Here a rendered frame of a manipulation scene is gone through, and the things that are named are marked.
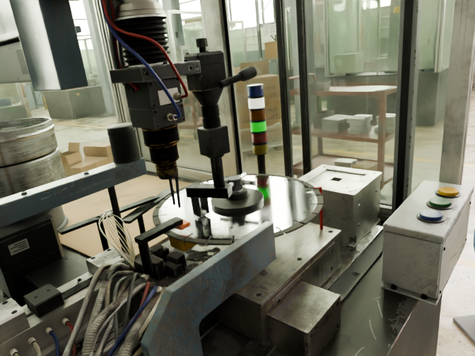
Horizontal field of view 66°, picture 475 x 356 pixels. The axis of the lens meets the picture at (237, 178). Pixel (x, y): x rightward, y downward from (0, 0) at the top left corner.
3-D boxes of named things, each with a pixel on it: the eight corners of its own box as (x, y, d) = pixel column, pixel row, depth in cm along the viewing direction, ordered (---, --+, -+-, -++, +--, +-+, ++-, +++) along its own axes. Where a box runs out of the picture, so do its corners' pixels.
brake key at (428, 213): (422, 216, 76) (423, 207, 76) (443, 220, 74) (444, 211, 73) (416, 224, 74) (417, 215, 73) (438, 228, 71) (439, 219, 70)
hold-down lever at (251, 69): (233, 82, 68) (232, 67, 67) (259, 82, 64) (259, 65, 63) (203, 89, 63) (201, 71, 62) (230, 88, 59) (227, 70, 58)
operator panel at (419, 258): (419, 232, 97) (423, 179, 92) (467, 243, 90) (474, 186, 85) (380, 287, 78) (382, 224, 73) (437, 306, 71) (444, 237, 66)
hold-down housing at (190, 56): (219, 150, 70) (206, 38, 64) (235, 154, 67) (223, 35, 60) (195, 158, 67) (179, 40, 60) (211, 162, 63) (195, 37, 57)
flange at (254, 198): (260, 212, 71) (259, 200, 71) (205, 213, 73) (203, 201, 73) (265, 191, 82) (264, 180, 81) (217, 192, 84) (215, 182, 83)
